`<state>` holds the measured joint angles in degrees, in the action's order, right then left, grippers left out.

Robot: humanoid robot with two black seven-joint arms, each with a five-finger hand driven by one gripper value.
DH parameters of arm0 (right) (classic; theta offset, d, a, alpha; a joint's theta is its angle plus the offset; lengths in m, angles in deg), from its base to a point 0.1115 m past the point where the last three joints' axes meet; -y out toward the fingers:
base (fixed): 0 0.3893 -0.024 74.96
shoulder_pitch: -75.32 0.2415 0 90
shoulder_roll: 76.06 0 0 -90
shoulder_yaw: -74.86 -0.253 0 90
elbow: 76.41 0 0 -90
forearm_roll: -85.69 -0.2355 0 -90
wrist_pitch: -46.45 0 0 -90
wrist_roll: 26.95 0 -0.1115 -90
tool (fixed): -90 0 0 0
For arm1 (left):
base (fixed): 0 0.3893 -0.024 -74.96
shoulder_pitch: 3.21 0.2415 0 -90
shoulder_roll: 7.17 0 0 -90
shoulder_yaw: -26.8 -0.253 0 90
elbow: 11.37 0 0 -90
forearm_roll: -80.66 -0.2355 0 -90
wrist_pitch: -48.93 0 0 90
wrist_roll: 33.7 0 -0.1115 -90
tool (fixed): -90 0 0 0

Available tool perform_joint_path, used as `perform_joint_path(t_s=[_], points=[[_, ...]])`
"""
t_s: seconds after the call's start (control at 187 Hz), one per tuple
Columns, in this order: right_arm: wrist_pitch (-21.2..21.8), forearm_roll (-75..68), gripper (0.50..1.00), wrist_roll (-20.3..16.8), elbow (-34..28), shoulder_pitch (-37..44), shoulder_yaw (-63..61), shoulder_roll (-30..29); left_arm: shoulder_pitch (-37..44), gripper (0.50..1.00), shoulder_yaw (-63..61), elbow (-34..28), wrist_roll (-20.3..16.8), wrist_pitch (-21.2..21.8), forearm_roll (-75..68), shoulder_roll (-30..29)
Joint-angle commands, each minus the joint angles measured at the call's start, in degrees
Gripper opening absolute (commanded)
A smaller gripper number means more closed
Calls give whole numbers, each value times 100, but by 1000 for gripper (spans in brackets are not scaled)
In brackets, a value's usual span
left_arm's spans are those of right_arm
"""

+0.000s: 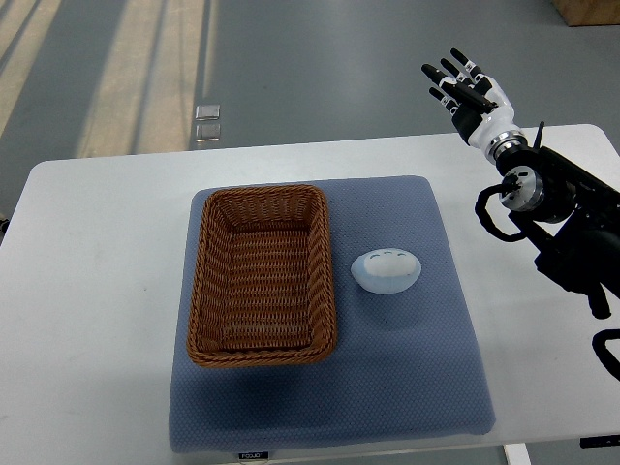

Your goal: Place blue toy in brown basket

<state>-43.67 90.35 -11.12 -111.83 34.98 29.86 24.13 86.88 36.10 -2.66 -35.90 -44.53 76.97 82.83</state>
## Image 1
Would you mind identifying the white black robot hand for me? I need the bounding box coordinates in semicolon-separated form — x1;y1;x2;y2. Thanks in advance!
421;47;522;148

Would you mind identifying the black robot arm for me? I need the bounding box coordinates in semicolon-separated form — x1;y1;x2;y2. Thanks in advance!
421;48;619;320

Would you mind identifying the brown wicker basket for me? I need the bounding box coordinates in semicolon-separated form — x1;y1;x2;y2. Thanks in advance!
186;184;337;368

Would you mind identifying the wooden box corner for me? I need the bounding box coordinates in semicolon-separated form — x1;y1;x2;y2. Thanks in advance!
552;0;619;27

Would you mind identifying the upper metal floor plate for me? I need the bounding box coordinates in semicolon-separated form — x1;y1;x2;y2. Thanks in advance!
195;104;221;121

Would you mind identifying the metal floor plate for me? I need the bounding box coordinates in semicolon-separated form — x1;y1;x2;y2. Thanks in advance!
195;104;221;121
195;123;221;143

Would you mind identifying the lower metal floor plate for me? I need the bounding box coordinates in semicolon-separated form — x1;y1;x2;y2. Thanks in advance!
195;123;221;143

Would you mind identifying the blue fabric mat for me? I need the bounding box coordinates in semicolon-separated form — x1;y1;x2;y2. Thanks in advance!
169;175;495;453

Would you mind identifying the white table leg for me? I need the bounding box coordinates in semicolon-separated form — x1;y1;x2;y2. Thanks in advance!
503;443;532;465

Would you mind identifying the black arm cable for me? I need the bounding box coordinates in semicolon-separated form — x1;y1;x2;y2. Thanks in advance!
474;182;529;242

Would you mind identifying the black lower cable loop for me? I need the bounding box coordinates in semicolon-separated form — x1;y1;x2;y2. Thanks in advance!
592;328;620;384

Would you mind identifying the black table bracket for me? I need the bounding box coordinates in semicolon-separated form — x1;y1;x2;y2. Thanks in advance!
579;435;620;449

